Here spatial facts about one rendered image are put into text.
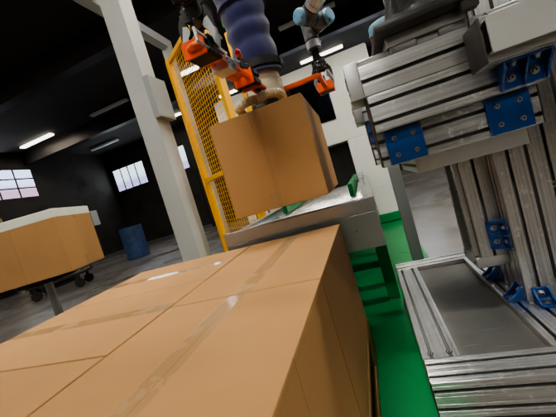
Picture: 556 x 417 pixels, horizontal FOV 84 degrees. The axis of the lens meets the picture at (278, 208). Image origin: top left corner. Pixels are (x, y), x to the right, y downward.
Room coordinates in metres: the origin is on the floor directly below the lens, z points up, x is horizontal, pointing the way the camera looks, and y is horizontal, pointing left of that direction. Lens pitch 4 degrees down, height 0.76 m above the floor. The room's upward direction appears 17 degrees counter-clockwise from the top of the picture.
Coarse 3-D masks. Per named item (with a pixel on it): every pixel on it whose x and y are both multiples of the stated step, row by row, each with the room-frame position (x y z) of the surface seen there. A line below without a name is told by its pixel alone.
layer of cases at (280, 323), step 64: (256, 256) 1.06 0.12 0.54; (320, 256) 0.82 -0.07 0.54; (64, 320) 0.97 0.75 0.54; (128, 320) 0.76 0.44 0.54; (192, 320) 0.62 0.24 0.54; (256, 320) 0.53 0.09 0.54; (320, 320) 0.55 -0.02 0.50; (0, 384) 0.59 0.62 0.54; (64, 384) 0.50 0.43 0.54; (128, 384) 0.44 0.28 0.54; (192, 384) 0.39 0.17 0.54; (256, 384) 0.35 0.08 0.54; (320, 384) 0.45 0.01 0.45
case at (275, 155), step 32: (224, 128) 1.28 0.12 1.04; (256, 128) 1.24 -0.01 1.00; (288, 128) 1.21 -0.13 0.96; (320, 128) 1.63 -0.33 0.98; (224, 160) 1.29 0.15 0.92; (256, 160) 1.25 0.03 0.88; (288, 160) 1.22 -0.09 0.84; (320, 160) 1.22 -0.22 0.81; (256, 192) 1.26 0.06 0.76; (288, 192) 1.23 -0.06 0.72; (320, 192) 1.19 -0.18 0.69
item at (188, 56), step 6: (198, 36) 0.91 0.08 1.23; (186, 42) 0.92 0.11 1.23; (204, 42) 0.90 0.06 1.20; (186, 48) 0.92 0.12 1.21; (204, 48) 0.90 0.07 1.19; (186, 54) 0.92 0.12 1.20; (192, 54) 0.92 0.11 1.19; (198, 54) 0.91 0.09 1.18; (204, 54) 0.91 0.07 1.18; (210, 54) 0.92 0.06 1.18; (186, 60) 0.92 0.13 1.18; (192, 60) 0.93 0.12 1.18; (198, 60) 0.94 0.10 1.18; (204, 60) 0.95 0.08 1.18; (210, 60) 0.96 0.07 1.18; (216, 60) 0.98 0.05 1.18; (204, 66) 0.99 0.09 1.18
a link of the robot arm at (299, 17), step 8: (312, 0) 1.45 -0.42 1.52; (320, 0) 1.44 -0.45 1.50; (296, 8) 1.51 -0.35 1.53; (304, 8) 1.49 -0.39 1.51; (312, 8) 1.47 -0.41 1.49; (296, 16) 1.51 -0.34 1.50; (304, 16) 1.50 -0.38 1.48; (312, 16) 1.50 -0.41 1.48; (296, 24) 1.53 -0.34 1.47; (304, 24) 1.53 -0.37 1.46; (312, 24) 1.55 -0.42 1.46
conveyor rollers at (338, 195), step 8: (360, 184) 2.96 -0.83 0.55; (336, 192) 2.85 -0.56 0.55; (344, 192) 2.56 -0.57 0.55; (360, 192) 2.18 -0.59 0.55; (312, 200) 2.73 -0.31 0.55; (320, 200) 2.52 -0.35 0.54; (328, 200) 2.25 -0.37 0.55; (336, 200) 2.13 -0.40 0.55; (344, 200) 1.95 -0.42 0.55; (296, 208) 2.40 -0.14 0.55; (304, 208) 2.20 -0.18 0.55; (312, 208) 2.09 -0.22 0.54; (320, 208) 1.90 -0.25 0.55; (280, 216) 2.17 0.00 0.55; (288, 216) 2.05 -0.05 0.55
